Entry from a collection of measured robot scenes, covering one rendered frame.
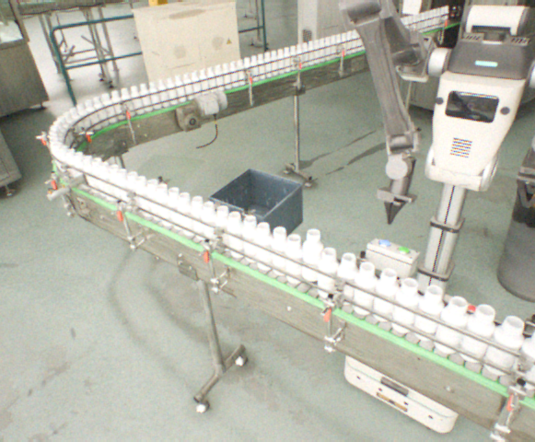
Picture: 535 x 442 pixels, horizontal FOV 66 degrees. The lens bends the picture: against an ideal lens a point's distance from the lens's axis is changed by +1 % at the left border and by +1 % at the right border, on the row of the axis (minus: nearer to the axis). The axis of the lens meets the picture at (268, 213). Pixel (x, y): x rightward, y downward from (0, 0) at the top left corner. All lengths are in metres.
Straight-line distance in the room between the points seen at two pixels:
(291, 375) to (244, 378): 0.25
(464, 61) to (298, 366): 1.63
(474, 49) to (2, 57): 5.62
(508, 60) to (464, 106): 0.17
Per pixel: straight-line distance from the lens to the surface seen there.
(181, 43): 5.30
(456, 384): 1.24
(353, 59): 3.74
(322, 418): 2.18
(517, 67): 1.49
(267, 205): 2.08
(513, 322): 1.13
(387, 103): 1.14
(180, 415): 2.26
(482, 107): 1.45
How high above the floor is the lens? 1.93
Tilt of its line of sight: 35 degrees down
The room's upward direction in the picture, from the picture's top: 4 degrees counter-clockwise
